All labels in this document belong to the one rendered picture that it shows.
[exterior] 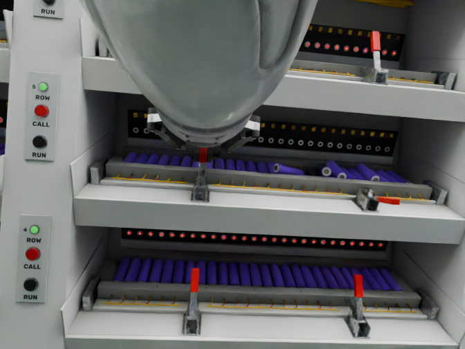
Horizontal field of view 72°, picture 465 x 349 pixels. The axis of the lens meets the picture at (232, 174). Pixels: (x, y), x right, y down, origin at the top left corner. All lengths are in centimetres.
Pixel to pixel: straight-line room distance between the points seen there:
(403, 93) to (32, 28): 55
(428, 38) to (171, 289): 68
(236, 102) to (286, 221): 35
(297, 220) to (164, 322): 26
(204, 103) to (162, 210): 34
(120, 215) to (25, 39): 28
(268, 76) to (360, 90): 40
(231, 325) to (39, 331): 28
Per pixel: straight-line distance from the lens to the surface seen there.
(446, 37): 75
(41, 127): 53
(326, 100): 53
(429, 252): 71
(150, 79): 16
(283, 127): 65
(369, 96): 56
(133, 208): 49
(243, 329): 56
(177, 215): 49
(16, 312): 58
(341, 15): 81
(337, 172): 60
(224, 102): 17
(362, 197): 55
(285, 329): 57
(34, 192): 53
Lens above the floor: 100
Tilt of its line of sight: level
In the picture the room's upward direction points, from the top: 4 degrees clockwise
